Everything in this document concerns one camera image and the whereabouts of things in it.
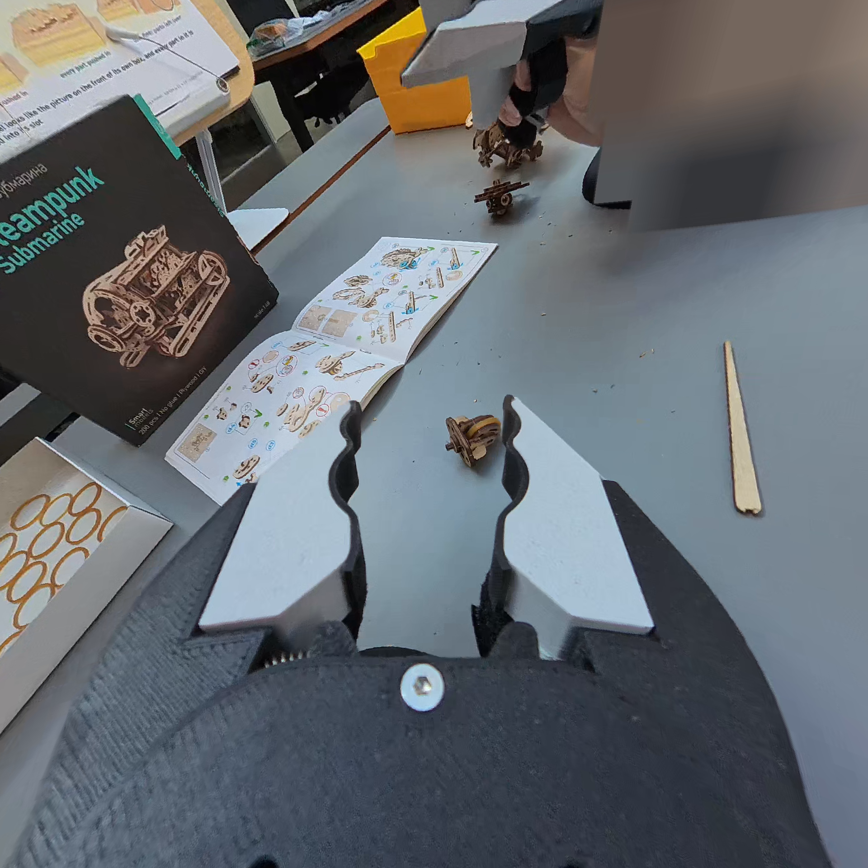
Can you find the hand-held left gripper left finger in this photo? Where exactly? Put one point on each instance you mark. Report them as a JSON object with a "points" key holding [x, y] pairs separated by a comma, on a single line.
{"points": [[285, 536]]}

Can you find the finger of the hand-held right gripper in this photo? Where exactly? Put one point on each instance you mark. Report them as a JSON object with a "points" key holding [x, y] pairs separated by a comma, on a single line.
{"points": [[461, 51]]}

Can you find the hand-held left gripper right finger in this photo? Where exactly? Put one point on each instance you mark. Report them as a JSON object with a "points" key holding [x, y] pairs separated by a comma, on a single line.
{"points": [[576, 542]]}

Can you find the wooden model body assembly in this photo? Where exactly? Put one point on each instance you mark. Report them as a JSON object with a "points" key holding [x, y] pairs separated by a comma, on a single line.
{"points": [[498, 150]]}

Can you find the small wooden gear assembly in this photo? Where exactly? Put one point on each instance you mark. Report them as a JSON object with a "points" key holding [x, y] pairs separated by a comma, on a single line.
{"points": [[471, 439]]}

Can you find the black model kit box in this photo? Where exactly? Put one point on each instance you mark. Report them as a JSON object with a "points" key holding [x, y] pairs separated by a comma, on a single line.
{"points": [[135, 203]]}

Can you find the person's right hand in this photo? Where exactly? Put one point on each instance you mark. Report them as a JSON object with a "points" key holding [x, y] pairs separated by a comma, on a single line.
{"points": [[584, 88]]}

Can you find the yellow box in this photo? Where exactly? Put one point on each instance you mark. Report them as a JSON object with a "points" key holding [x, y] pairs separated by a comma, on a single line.
{"points": [[420, 108]]}

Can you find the brown desk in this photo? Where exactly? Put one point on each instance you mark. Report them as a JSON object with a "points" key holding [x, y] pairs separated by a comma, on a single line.
{"points": [[325, 51]]}

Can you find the white cardboard box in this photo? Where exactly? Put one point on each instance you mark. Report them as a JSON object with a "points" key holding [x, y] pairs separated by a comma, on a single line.
{"points": [[139, 532]]}

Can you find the small wooden cross assembly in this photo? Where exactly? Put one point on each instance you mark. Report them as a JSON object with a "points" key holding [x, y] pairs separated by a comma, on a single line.
{"points": [[502, 198]]}

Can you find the clear plastic bag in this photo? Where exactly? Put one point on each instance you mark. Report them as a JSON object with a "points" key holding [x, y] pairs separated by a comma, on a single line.
{"points": [[278, 30]]}

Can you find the flat wooden stick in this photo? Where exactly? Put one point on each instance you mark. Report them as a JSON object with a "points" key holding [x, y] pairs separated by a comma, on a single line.
{"points": [[740, 447]]}

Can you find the light wooden side table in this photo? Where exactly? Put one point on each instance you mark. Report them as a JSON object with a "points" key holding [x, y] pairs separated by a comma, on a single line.
{"points": [[245, 51]]}

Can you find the open instruction booklet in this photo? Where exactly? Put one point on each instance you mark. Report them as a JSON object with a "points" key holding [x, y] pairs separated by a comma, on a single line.
{"points": [[380, 319]]}

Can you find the printed instruction poster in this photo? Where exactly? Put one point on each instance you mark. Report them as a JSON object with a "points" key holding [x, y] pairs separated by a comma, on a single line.
{"points": [[102, 68]]}

